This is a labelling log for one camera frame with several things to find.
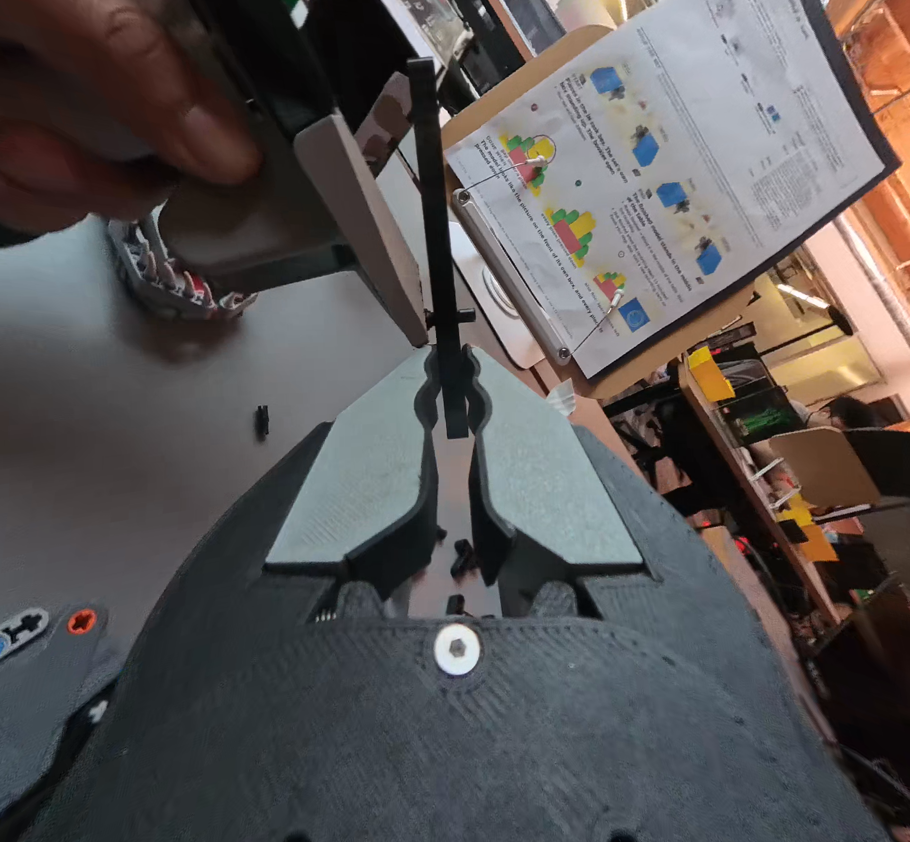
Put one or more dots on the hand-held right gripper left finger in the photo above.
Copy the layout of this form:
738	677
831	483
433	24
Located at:
355	494

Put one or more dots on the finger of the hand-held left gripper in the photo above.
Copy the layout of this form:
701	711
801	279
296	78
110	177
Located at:
355	216

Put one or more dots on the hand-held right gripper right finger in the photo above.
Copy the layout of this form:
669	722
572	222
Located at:
554	494

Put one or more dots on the long black lego beam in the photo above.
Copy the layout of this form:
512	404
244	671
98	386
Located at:
437	231

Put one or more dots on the grey toothed lego jaw assembly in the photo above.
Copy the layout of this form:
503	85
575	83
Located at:
170	287

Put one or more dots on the black lego axle pin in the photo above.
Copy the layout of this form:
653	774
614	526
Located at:
462	558

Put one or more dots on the person's left hand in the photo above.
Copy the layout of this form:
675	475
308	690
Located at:
92	96

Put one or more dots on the pink plastic bag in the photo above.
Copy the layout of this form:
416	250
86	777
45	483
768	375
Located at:
561	398

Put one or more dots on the white stand base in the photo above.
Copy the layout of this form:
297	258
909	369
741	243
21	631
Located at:
497	302

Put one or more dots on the open cardboard box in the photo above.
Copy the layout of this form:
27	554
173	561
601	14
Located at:
370	24

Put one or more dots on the yellow bin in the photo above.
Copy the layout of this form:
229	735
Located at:
711	373

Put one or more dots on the wood-edged grey desk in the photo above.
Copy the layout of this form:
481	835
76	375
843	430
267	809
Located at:
753	607

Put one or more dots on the beige chair back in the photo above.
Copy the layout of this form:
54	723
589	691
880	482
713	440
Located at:
817	465

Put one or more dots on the printed instruction sheet stand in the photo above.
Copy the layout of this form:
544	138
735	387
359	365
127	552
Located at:
711	145

